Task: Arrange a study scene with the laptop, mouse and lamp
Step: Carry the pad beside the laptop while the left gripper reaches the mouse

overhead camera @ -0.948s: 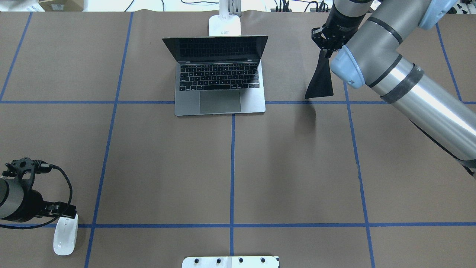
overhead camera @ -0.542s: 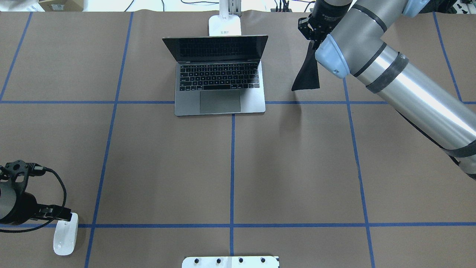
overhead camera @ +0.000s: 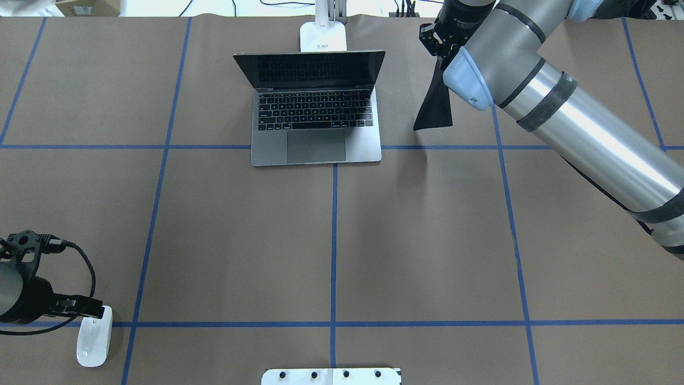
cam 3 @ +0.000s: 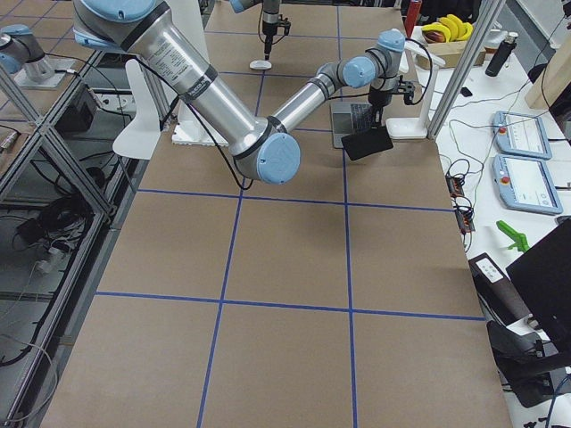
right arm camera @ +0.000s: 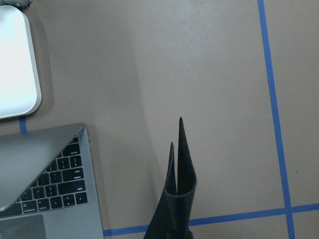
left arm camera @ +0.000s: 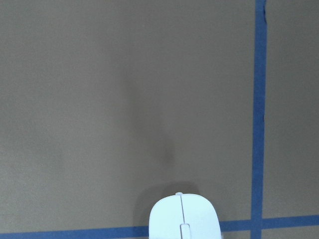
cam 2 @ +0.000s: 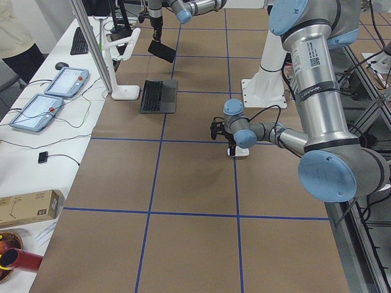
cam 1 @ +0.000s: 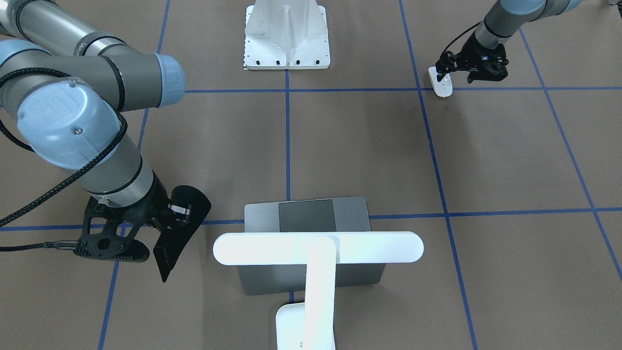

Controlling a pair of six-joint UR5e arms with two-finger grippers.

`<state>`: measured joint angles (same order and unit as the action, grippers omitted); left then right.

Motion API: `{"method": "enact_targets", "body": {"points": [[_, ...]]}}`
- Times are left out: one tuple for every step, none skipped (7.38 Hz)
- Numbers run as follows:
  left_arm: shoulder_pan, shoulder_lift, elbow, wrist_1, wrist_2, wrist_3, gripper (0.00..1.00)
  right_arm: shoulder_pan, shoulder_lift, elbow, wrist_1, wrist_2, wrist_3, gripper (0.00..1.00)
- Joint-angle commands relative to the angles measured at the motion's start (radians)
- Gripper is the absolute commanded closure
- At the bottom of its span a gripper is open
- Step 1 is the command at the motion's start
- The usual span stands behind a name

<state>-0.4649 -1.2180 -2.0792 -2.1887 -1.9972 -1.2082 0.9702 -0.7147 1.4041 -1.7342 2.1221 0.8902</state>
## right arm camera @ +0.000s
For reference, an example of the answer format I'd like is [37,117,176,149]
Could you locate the grey laptop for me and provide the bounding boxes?
[0,123,103,239]

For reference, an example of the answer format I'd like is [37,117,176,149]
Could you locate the blue tape grid lines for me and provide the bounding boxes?
[26,0,319,239]

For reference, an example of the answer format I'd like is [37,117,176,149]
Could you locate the white desk lamp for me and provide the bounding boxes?
[0,5,42,119]

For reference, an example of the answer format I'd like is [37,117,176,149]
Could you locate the black mouse pad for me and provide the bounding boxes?
[144,118,197,239]

